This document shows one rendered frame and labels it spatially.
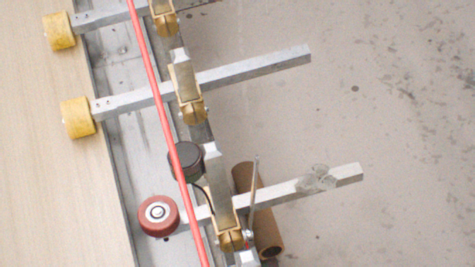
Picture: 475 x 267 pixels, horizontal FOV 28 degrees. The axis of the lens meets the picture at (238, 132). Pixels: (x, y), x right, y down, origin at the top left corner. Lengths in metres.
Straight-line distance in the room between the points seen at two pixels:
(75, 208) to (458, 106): 1.56
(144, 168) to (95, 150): 0.31
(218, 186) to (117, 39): 0.89
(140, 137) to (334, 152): 0.86
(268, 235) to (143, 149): 0.60
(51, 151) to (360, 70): 1.45
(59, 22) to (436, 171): 1.34
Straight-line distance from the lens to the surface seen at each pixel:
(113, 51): 2.52
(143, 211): 1.88
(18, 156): 2.03
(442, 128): 3.07
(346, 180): 1.94
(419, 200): 2.92
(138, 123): 2.36
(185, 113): 1.92
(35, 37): 2.22
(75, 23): 2.13
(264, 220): 2.79
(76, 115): 1.95
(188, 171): 1.66
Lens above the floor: 2.49
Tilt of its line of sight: 54 degrees down
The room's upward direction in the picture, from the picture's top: 9 degrees counter-clockwise
